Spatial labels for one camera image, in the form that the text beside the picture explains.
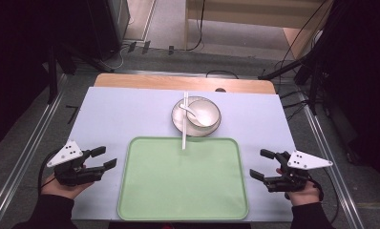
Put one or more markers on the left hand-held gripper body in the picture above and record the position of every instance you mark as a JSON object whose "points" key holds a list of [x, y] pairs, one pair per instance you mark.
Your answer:
{"points": [[73, 175]]}

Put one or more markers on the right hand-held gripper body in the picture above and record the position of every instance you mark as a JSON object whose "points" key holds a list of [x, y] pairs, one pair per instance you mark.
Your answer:
{"points": [[290, 181]]}

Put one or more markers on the person's left hand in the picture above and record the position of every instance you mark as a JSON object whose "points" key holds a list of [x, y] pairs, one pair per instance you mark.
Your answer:
{"points": [[62, 191]]}

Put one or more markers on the person's right hand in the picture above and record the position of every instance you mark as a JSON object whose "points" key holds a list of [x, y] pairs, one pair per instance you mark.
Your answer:
{"points": [[302, 197]]}

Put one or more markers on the pale blue table mat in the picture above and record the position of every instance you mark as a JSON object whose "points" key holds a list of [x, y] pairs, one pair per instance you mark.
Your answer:
{"points": [[115, 117]]}

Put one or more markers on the white ceramic bowl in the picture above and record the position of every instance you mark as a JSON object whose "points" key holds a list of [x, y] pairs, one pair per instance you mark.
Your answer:
{"points": [[208, 111]]}

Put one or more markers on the green plastic tray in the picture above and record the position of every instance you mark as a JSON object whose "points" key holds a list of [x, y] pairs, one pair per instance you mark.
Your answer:
{"points": [[181, 184]]}

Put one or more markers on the black metal stand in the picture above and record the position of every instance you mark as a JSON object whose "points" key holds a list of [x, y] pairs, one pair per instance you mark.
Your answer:
{"points": [[312, 92], [52, 79]]}

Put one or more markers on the white chopstick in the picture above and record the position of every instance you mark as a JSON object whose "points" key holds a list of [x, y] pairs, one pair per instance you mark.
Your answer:
{"points": [[184, 136], [186, 98]]}

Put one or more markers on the dark round table grommet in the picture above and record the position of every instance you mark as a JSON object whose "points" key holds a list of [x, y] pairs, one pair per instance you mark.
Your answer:
{"points": [[220, 90]]}

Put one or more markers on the white ceramic plate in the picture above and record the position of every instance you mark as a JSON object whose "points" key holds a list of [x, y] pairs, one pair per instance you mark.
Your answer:
{"points": [[177, 119]]}

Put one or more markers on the white ceramic spoon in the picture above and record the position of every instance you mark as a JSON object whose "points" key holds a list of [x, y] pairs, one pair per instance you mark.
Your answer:
{"points": [[194, 114]]}

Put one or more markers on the wooden table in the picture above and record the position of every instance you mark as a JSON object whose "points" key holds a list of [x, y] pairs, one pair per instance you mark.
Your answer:
{"points": [[165, 82]]}

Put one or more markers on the dark curtain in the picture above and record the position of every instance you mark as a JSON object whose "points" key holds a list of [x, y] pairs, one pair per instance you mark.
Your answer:
{"points": [[19, 63], [363, 79]]}

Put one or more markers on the black cabinet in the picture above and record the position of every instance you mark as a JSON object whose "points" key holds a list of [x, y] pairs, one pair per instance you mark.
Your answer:
{"points": [[110, 25]]}

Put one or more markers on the light wooden furniture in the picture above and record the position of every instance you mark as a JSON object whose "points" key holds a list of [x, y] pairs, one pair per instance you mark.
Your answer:
{"points": [[258, 14]]}

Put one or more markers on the metal floor rail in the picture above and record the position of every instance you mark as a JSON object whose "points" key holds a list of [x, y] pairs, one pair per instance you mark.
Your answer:
{"points": [[22, 159], [334, 178]]}

